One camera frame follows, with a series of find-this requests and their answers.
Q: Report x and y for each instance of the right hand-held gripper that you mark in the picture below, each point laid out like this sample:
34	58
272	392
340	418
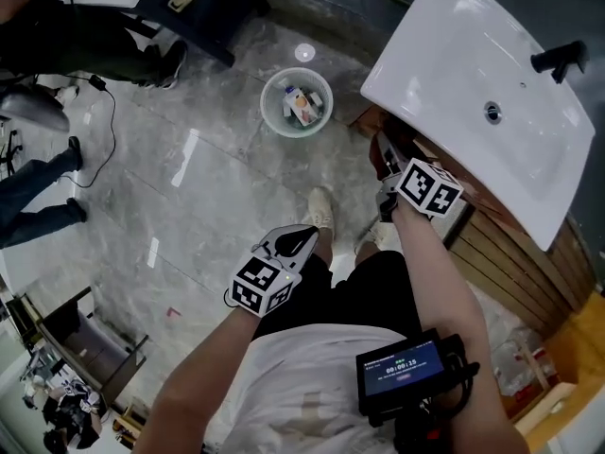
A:
420	182

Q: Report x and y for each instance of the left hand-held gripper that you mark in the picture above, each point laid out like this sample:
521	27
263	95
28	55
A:
260	291

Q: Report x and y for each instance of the person's left forearm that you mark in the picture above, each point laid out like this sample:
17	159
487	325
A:
203	362

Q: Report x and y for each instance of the person's right forearm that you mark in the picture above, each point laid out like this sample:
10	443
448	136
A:
435	263

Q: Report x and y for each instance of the person's left leg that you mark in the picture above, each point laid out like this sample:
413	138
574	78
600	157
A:
323	246

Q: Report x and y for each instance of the person's leg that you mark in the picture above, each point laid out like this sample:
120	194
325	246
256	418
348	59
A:
366	253
323	246

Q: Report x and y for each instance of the person's left white sneaker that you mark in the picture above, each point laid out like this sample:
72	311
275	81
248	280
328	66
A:
319	206

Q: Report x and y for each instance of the person's white sneaker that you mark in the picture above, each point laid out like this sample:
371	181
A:
368	237
319	206

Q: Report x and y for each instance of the person's right leg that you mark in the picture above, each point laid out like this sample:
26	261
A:
366	253

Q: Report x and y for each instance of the person's right white sneaker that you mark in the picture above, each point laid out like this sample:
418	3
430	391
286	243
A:
368	237

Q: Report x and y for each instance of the person's black shorts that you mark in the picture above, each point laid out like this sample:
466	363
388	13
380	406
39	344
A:
359	296

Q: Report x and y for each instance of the white and orange carton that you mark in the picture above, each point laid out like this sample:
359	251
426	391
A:
300	104

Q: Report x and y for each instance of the white ceramic sink top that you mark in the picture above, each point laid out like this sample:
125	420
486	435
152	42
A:
472	88

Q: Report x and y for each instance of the chrome sink drain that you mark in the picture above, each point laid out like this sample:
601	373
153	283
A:
492	111

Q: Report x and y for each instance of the white mesh wastebasket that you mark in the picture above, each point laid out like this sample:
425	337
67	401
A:
274	111

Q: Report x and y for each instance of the person's white t-shirt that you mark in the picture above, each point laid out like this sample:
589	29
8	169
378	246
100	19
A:
293	395

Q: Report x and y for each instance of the wooden slatted platform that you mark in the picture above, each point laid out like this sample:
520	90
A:
510	272

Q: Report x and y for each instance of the slim black faucet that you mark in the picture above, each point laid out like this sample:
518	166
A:
553	59

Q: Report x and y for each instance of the dark side table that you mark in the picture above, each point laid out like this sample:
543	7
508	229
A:
75	343

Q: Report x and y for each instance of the clear plastic wrap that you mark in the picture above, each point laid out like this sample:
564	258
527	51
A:
515	357

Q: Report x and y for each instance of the yellow wooden board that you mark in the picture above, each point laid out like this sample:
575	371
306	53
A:
586	329

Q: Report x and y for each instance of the grey leather chair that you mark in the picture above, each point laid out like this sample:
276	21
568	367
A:
33	107

